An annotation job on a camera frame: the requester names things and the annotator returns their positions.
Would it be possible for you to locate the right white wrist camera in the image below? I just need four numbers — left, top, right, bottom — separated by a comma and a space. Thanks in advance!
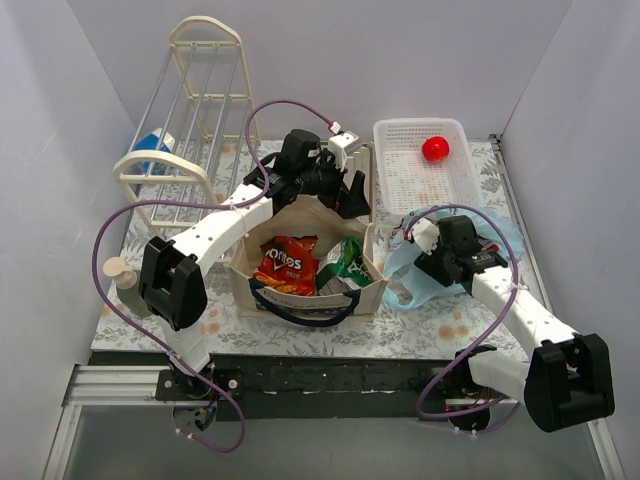
409, 218, 440, 255

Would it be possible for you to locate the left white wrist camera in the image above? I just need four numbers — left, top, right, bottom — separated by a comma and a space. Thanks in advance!
327, 131, 361, 171

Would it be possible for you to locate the red tomato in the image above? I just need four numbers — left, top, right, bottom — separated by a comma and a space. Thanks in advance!
421, 136, 450, 163

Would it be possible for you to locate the light blue plastic grocery bag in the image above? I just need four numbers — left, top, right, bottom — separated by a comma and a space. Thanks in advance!
383, 208, 510, 311

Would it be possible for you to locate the metal baking tray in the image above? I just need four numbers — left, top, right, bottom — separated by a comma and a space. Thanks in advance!
345, 142, 377, 224

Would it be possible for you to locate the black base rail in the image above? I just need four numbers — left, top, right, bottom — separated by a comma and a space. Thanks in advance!
154, 357, 501, 424

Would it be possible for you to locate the green snack bag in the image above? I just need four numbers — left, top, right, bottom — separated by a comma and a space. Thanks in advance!
315, 236, 374, 295

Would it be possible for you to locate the green soap dispenser bottle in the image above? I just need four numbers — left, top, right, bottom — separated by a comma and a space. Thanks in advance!
103, 257, 151, 318

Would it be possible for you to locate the orange Doritos chip bag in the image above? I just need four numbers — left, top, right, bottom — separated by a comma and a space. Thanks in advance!
253, 236, 319, 296

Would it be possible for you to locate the cream shoe rack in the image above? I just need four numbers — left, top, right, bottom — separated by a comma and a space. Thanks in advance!
113, 15, 260, 238

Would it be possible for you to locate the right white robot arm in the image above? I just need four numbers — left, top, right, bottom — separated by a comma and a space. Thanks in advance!
406, 215, 615, 432

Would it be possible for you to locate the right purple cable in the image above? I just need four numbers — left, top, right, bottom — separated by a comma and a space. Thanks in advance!
407, 203, 522, 425

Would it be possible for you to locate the beige canvas tote bag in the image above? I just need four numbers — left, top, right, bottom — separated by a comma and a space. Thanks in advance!
226, 195, 388, 327

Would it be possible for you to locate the white plastic basket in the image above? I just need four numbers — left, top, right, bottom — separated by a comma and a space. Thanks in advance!
373, 117, 483, 215

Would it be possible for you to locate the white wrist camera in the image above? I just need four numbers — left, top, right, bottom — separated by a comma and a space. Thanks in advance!
409, 218, 440, 255
327, 131, 361, 171

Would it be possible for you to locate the blue white carton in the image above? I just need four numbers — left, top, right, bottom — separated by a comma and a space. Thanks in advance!
134, 128, 175, 175

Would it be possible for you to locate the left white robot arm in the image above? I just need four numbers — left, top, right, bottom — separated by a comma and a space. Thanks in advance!
139, 129, 371, 400

